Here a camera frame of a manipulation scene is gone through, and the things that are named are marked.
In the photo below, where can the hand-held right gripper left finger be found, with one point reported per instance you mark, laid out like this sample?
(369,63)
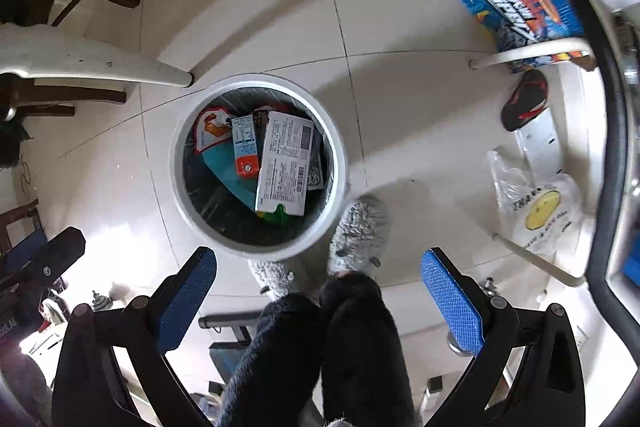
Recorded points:
(182,302)

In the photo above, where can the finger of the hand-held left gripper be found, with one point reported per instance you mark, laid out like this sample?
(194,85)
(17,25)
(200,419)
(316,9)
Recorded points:
(46,270)
(22,249)

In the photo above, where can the white printed box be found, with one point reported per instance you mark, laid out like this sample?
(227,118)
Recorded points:
(285,162)

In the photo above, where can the chrome dumbbell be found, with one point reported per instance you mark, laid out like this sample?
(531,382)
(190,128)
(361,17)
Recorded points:
(101,302)

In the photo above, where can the teal packet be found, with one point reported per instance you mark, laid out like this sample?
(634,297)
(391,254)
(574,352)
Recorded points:
(225,169)

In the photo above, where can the clear bag with yellow print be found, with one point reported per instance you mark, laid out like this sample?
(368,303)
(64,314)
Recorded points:
(540,212)

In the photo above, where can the red black slipper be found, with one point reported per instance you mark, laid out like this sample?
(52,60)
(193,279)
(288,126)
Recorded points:
(525,99)

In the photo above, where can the green packet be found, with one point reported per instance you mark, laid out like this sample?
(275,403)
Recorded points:
(277,217)

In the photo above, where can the red snack pouch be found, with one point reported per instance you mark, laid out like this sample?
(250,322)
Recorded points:
(212,129)

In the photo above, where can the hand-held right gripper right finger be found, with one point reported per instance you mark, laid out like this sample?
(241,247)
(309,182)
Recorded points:
(452,302)

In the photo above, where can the grey fluffy slipper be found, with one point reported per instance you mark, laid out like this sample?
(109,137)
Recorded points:
(357,232)
(272,277)

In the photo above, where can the small blue white carton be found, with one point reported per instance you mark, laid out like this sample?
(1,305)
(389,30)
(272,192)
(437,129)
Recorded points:
(246,142)

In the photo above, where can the white round trash bin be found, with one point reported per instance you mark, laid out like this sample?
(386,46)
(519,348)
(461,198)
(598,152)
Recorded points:
(325,142)

